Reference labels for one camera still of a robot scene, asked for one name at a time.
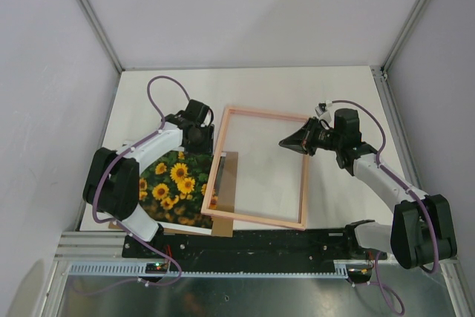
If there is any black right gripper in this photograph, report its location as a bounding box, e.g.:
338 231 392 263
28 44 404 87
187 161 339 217
279 117 343 157

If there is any pink wooden picture frame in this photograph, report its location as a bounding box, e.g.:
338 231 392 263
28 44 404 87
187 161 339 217
200 105 309 230

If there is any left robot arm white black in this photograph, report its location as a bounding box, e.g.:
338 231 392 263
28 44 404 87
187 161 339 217
82 99 214 258

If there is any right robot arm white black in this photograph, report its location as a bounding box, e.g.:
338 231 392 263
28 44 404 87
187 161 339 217
279 103 457 272

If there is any sunflower photo print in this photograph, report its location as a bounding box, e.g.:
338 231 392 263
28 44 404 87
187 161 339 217
139 149 233 238

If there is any brown cardboard backing board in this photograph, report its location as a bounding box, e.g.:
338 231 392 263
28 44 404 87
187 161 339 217
108 150 240 238

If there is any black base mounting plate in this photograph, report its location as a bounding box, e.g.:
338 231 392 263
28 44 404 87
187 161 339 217
121 226 389 273

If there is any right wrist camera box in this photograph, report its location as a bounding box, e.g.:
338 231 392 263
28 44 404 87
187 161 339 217
315 100 333 120

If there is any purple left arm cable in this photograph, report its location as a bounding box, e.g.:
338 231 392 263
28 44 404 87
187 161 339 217
91 76 190 290

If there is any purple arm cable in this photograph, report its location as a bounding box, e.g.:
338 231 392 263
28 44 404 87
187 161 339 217
91 76 190 290
332 99 442 314

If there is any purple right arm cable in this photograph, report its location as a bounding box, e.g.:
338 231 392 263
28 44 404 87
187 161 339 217
332 99 442 314

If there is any grey slotted cable duct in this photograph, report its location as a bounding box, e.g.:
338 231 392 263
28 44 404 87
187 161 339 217
68 261 370 279

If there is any left aluminium corner post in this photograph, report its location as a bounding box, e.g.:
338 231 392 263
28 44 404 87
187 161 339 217
76 0 124 74

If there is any aluminium corner post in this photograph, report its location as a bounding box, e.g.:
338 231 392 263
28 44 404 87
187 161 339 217
380 0 431 73
76 0 124 74

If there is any right aluminium corner post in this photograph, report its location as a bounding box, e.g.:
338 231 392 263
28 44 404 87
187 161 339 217
380 0 431 73

